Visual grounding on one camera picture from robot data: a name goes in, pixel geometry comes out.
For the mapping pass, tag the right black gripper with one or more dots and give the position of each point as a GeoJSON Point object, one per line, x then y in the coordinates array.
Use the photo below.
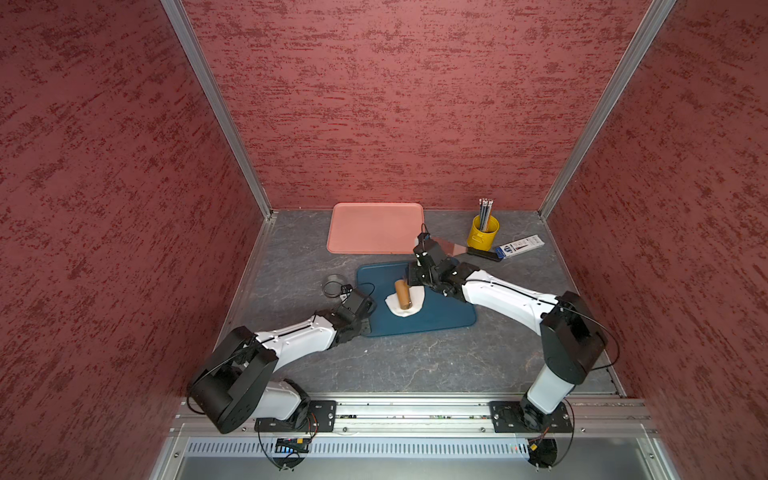
{"type": "Point", "coordinates": [411, 274]}

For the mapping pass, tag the metal ring cutter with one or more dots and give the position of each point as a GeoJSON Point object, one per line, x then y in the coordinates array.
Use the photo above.
{"type": "Point", "coordinates": [333, 285]}

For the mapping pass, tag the white dough piece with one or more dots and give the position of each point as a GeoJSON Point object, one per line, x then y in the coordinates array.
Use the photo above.
{"type": "Point", "coordinates": [416, 294]}

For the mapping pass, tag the wooden rolling pin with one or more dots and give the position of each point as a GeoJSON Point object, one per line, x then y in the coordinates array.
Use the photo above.
{"type": "Point", "coordinates": [402, 291]}

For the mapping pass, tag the teal tray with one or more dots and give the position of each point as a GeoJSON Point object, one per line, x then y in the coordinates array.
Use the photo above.
{"type": "Point", "coordinates": [437, 313]}

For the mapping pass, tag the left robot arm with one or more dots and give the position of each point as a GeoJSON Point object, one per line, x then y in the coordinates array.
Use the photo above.
{"type": "Point", "coordinates": [236, 384]}

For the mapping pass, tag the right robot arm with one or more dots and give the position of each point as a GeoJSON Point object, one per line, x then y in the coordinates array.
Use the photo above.
{"type": "Point", "coordinates": [572, 341]}

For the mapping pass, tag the metal dough scraper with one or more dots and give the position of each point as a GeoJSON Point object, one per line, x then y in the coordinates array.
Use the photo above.
{"type": "Point", "coordinates": [454, 249]}

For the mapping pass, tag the yellow cup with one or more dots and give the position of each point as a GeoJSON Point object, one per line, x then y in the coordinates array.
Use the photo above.
{"type": "Point", "coordinates": [483, 239]}

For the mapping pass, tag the white blue pencil box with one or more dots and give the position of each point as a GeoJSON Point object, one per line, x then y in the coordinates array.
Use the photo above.
{"type": "Point", "coordinates": [518, 247]}

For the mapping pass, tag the pink tray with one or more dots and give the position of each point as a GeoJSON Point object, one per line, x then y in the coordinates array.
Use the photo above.
{"type": "Point", "coordinates": [374, 228]}

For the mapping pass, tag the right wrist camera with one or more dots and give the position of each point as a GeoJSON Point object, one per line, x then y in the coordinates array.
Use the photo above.
{"type": "Point", "coordinates": [422, 243]}

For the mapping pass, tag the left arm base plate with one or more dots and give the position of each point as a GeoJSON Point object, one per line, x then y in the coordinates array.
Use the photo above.
{"type": "Point", "coordinates": [314, 416]}

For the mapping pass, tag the aluminium front rail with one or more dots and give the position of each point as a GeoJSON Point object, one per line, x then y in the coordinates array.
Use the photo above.
{"type": "Point", "coordinates": [469, 415]}

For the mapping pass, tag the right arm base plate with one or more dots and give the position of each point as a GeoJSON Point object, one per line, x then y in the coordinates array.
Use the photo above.
{"type": "Point", "coordinates": [520, 417]}

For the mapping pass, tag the left corner aluminium post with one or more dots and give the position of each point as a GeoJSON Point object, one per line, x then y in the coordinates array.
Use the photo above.
{"type": "Point", "coordinates": [184, 32]}

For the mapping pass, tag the corner aluminium post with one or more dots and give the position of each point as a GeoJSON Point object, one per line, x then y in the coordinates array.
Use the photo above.
{"type": "Point", "coordinates": [646, 32]}
{"type": "Point", "coordinates": [184, 32]}

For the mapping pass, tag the right corner aluminium post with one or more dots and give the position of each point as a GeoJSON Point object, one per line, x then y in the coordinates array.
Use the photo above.
{"type": "Point", "coordinates": [646, 32]}

